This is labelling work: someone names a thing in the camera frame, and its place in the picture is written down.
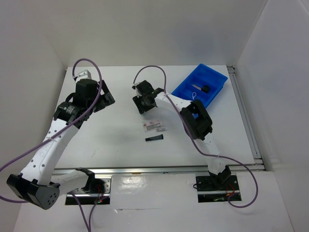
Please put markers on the black mascara tube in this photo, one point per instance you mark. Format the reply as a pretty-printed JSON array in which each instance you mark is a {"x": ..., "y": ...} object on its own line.
[{"x": 154, "y": 138}]

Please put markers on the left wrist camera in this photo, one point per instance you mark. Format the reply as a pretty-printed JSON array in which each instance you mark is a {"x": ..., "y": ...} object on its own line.
[{"x": 85, "y": 74}]

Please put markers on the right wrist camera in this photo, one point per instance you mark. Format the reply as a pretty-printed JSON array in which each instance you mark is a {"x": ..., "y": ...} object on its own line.
[{"x": 137, "y": 86}]

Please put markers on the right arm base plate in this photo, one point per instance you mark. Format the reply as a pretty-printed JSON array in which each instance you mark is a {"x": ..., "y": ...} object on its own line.
[{"x": 207, "y": 192}]

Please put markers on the blue plastic divided bin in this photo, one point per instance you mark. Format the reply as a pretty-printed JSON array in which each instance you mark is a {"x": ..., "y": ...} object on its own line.
[{"x": 200, "y": 76}]

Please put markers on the clear false eyelash box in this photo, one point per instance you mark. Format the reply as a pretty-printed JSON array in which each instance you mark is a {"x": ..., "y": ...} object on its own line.
[{"x": 154, "y": 124}]

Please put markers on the aluminium rail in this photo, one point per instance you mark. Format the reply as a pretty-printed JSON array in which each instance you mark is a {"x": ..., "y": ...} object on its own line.
[
  {"x": 258, "y": 161},
  {"x": 161, "y": 170}
]

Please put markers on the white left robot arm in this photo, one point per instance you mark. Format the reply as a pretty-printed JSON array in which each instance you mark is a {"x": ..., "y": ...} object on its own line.
[{"x": 35, "y": 184}]

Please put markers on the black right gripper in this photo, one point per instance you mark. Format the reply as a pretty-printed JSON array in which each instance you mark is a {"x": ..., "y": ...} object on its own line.
[{"x": 136, "y": 100}]

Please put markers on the aluminium right side rail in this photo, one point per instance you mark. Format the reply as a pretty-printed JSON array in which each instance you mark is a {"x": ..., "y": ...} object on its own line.
[{"x": 258, "y": 161}]

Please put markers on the aluminium front rail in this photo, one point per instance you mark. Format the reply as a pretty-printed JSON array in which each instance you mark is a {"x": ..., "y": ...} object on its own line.
[{"x": 161, "y": 170}]

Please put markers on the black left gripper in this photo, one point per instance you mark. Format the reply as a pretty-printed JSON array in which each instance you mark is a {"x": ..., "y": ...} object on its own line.
[{"x": 105, "y": 100}]

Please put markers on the small black cube jar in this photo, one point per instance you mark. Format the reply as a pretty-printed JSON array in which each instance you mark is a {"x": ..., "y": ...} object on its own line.
[{"x": 205, "y": 89}]

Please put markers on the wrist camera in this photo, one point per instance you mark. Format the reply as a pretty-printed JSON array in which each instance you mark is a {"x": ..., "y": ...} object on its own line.
[
  {"x": 85, "y": 74},
  {"x": 137, "y": 86}
]

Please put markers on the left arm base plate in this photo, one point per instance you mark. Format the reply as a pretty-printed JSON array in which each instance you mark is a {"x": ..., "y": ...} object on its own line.
[{"x": 99, "y": 194}]

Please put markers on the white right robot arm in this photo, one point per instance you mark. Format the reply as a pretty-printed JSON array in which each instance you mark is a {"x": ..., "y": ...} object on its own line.
[{"x": 196, "y": 121}]

